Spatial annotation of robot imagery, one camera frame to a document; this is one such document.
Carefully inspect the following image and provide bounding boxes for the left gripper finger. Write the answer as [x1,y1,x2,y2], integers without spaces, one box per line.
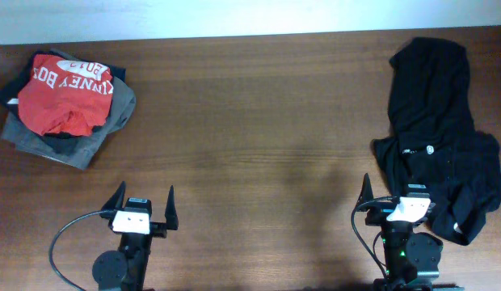
[165,185,179,225]
[102,181,126,210]

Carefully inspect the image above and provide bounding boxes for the black polo shirt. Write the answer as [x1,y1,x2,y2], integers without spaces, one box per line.
[373,37,501,246]

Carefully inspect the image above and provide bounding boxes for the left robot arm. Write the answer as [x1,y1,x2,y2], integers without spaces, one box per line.
[92,182,179,291]

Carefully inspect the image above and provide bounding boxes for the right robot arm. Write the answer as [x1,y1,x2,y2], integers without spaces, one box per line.
[351,174,463,291]

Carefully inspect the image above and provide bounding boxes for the grey folded garment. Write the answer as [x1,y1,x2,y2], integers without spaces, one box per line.
[1,64,137,170]

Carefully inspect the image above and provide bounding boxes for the red printed t-shirt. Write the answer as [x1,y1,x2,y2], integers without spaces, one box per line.
[18,54,114,137]

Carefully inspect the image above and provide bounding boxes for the dark navy folded garment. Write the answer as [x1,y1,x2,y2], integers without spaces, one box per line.
[0,50,127,154]

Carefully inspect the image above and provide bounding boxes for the left black cable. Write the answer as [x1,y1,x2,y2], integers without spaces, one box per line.
[48,209,114,291]

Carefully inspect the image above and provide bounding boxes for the black cable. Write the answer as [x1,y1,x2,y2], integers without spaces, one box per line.
[350,196,399,280]
[48,209,114,291]

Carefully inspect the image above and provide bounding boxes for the right black cable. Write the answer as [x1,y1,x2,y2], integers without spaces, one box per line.
[350,196,399,280]

